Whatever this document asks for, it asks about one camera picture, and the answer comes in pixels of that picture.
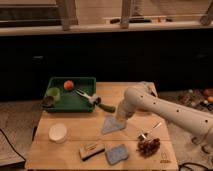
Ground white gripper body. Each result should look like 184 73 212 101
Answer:
115 106 129 124

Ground light blue triangular towel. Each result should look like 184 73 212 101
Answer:
101 115 126 134

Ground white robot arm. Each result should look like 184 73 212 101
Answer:
116 81 213 146

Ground green plastic cup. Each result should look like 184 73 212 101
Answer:
46 87 60 102

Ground silver metal spoon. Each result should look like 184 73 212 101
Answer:
139 121 163 140

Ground bunch of dark grapes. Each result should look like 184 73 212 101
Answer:
137 138 160 157

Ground blue sponge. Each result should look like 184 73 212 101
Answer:
105 144 129 165

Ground green plastic tray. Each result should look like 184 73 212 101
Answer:
43 77 96 113

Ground wooden block brush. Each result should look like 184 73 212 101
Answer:
79 141 105 161

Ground orange ball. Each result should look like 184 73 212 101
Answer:
64 80 74 91

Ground dark small round container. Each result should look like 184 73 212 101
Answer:
42 96 55 107

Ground spice bottles rack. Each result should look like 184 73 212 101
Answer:
178 89 213 114

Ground black cable right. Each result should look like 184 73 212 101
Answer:
178 162 213 171

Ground black cable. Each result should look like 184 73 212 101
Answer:
0 127 27 162
178 162 213 171

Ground black cable left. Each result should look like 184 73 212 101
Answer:
0 127 27 162

